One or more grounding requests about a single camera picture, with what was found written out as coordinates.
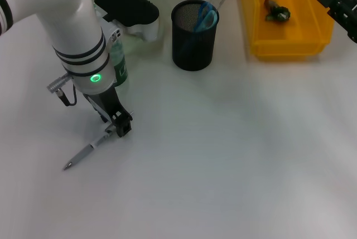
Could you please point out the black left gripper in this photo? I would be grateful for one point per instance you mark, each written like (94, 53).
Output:
(107, 104)

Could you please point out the grey ballpoint pen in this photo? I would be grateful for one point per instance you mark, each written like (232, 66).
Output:
(83, 154)

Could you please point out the clear green-label water bottle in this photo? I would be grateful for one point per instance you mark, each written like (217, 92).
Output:
(120, 63)

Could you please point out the green plastic wrapper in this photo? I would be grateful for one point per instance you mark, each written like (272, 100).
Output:
(277, 12)

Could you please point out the blue scissors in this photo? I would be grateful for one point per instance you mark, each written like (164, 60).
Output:
(198, 26)

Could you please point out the black mesh pen holder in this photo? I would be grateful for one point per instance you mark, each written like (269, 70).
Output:
(193, 52)

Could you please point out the yellow plastic bin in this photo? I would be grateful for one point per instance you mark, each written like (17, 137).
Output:
(279, 49)

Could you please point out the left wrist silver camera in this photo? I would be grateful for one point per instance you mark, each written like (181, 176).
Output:
(128, 7)

